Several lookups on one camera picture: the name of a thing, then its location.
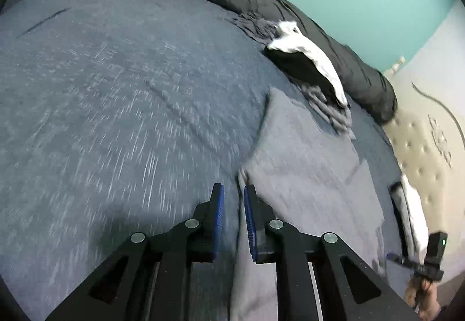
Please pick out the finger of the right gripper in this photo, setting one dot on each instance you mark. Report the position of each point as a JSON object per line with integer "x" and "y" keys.
{"x": 399, "y": 260}

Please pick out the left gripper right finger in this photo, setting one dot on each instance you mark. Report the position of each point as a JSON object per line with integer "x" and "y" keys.
{"x": 318, "y": 278}

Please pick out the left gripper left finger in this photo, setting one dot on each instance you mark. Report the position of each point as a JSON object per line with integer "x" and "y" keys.
{"x": 148, "y": 278}

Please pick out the grey quilted sweater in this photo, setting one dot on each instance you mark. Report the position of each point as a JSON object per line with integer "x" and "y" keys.
{"x": 320, "y": 181}

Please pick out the folded white grey clothes stack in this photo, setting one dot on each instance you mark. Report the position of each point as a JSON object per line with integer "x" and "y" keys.
{"x": 414, "y": 231}

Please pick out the person's right hand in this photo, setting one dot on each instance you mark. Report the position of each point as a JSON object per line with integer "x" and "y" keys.
{"x": 421, "y": 294}

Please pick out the grey knit garment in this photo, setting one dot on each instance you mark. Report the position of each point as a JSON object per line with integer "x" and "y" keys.
{"x": 340, "y": 119}

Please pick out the blue patterned bed sheet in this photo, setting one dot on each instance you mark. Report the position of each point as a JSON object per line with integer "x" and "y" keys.
{"x": 119, "y": 116}

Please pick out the cream tufted headboard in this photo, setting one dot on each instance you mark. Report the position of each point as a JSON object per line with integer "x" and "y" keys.
{"x": 427, "y": 137}

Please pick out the white black garment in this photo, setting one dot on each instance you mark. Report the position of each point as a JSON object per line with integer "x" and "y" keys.
{"x": 300, "y": 58}

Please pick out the dark grey crumpled garment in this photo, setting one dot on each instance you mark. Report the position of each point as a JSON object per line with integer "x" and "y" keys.
{"x": 256, "y": 27}

